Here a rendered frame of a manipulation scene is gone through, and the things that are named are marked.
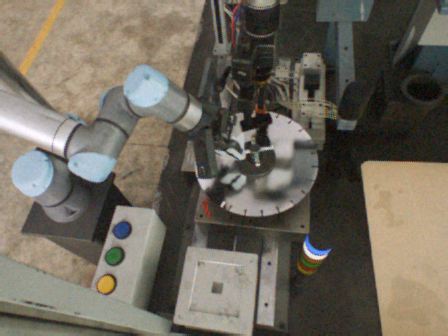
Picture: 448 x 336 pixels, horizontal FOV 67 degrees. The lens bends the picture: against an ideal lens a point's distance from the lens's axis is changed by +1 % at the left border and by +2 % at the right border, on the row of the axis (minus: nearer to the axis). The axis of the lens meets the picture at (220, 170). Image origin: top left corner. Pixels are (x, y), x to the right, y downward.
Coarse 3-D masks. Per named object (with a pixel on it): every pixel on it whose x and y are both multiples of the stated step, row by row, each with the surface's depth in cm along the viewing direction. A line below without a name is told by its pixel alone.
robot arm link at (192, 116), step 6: (192, 96) 70; (192, 102) 68; (198, 102) 70; (192, 108) 68; (198, 108) 69; (186, 114) 67; (192, 114) 68; (198, 114) 69; (180, 120) 68; (186, 120) 68; (192, 120) 69; (198, 120) 70; (174, 126) 70; (180, 126) 69; (186, 126) 69; (192, 126) 70
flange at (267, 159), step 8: (248, 144) 92; (264, 144) 91; (264, 152) 90; (272, 152) 90; (240, 160) 90; (248, 160) 89; (264, 160) 89; (272, 160) 89; (240, 168) 89; (248, 168) 88; (256, 168) 88; (264, 168) 88; (272, 168) 88; (256, 176) 88
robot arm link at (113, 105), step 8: (112, 88) 71; (120, 88) 69; (104, 96) 71; (112, 96) 69; (120, 96) 67; (104, 104) 69; (112, 104) 67; (120, 104) 67; (128, 104) 66; (104, 112) 67; (112, 112) 66; (120, 112) 67; (128, 112) 68; (112, 120) 66; (120, 120) 67; (128, 120) 68; (136, 120) 70; (128, 128) 68
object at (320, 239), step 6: (312, 228) 59; (318, 228) 59; (324, 228) 58; (312, 234) 58; (318, 234) 58; (324, 234) 58; (330, 234) 58; (306, 240) 60; (312, 240) 58; (318, 240) 58; (324, 240) 57; (330, 240) 57; (306, 246) 60; (312, 246) 57; (318, 246) 57; (324, 246) 57; (330, 246) 57; (312, 252) 59; (318, 252) 58; (324, 252) 58
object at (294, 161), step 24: (240, 120) 97; (288, 120) 96; (288, 144) 92; (312, 144) 91; (288, 168) 88; (312, 168) 88; (216, 192) 87; (240, 192) 86; (264, 192) 86; (288, 192) 85
